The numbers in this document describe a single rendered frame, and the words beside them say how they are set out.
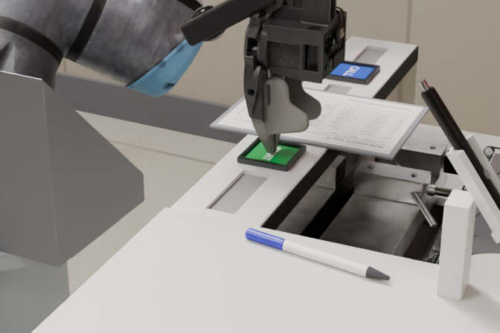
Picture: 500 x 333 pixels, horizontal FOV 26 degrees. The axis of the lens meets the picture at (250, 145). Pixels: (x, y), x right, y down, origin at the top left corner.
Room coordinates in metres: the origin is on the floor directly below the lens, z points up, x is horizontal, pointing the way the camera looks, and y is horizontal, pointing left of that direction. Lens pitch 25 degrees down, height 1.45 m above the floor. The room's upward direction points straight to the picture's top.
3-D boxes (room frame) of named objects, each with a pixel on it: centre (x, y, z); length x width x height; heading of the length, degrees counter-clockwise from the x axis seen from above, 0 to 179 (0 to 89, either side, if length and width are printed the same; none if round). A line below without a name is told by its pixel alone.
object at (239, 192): (1.14, -0.07, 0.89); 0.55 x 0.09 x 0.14; 157
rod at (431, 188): (1.07, -0.22, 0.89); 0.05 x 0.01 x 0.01; 67
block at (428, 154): (1.17, -0.19, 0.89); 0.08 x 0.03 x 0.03; 67
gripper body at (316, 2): (1.01, -0.04, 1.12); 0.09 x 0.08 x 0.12; 67
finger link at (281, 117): (1.00, -0.03, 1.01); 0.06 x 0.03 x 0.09; 67
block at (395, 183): (1.09, -0.16, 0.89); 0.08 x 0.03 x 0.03; 67
